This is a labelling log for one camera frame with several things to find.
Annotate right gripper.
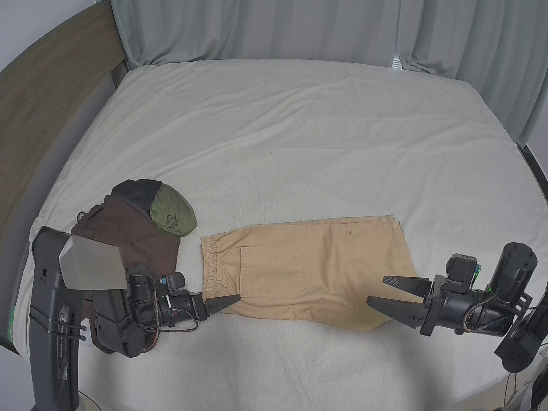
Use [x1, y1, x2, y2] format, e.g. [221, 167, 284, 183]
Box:
[366, 274, 477, 337]

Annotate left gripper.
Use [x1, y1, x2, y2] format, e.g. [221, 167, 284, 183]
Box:
[164, 291, 211, 323]

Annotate beige shorts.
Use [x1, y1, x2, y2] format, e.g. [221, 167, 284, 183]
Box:
[200, 214, 418, 331]

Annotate bed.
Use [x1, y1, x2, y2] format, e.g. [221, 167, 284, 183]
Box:
[0, 0, 548, 411]

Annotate brown garment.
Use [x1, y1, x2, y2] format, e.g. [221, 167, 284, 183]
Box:
[70, 195, 181, 355]

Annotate green garment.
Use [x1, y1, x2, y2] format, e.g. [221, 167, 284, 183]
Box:
[150, 184, 198, 239]

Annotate black garment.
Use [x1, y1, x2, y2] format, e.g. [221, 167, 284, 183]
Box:
[111, 179, 163, 214]

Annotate grey-green curtain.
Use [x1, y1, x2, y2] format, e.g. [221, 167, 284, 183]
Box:
[396, 0, 548, 145]
[105, 0, 405, 74]

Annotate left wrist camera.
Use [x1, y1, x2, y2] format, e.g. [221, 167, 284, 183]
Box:
[160, 272, 186, 291]

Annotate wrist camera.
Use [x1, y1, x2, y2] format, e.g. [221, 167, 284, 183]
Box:
[445, 253, 480, 293]
[160, 272, 186, 291]

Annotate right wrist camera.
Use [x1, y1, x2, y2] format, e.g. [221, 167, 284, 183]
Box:
[445, 253, 480, 293]

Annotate black cable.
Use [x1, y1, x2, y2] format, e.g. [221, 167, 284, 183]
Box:
[78, 389, 104, 411]

